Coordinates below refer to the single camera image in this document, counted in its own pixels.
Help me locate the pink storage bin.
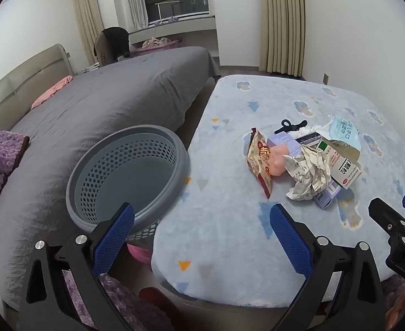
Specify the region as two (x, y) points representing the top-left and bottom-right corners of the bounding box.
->
(130, 39), (179, 56)

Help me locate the sheer white curtain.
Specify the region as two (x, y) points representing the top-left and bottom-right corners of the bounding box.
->
(110, 0), (149, 31)

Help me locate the beige chair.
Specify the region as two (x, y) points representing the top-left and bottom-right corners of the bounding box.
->
(94, 31), (115, 67)

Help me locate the pink soft toy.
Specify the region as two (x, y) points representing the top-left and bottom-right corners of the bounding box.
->
(268, 145), (291, 176)

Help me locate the black garment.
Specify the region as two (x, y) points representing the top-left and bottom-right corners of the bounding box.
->
(100, 27), (131, 63)

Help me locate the pink slipper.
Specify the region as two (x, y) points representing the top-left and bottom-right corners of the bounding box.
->
(126, 243), (153, 264)

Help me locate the white paper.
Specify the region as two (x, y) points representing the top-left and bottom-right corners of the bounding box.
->
(283, 145), (332, 201)

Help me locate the beige padded headboard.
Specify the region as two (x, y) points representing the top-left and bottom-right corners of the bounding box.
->
(0, 44), (72, 138)

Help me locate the black hair tie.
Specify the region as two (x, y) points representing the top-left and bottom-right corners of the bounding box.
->
(274, 119), (308, 134)

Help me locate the brown snack packet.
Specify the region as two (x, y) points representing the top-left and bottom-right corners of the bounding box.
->
(245, 127), (274, 199)

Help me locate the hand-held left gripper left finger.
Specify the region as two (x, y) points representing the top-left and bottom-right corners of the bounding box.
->
(18, 203), (136, 331)

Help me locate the light blue printed rug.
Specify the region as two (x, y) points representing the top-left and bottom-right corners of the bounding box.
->
(150, 74), (405, 307)

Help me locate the playing card box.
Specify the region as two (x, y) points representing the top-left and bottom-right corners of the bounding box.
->
(295, 133), (327, 147)

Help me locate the grey perforated plastic basket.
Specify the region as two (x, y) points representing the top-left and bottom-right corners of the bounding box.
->
(66, 124), (191, 249)

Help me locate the torn white purple box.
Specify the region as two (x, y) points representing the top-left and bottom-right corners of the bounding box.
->
(313, 179), (348, 210)

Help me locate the light blue mask packet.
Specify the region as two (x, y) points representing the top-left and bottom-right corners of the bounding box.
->
(327, 115), (362, 152)

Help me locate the pink cloth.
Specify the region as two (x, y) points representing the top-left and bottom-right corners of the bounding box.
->
(31, 75), (73, 109)

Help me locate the bed with grey bedspread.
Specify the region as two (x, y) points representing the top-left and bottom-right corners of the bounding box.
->
(0, 46), (222, 313)

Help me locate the beige curtain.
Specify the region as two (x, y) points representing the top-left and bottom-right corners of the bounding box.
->
(259, 0), (308, 76)
(70, 0), (104, 66)

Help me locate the beige clothes pile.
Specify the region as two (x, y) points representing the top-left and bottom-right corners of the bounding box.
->
(142, 37), (170, 49)

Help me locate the white drying rack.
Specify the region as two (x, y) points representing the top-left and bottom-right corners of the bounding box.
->
(155, 1), (183, 24)

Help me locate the white sock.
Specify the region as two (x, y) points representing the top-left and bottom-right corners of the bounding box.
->
(288, 122), (332, 138)

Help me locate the white green medicine box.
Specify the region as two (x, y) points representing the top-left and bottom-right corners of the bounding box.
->
(316, 137), (364, 190)

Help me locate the white window bench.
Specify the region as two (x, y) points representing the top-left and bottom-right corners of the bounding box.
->
(128, 15), (218, 49)

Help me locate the long purple box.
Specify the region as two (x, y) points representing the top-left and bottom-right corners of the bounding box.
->
(266, 132), (305, 157)

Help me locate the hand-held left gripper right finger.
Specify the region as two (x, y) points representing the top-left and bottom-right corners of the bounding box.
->
(269, 203), (387, 331)

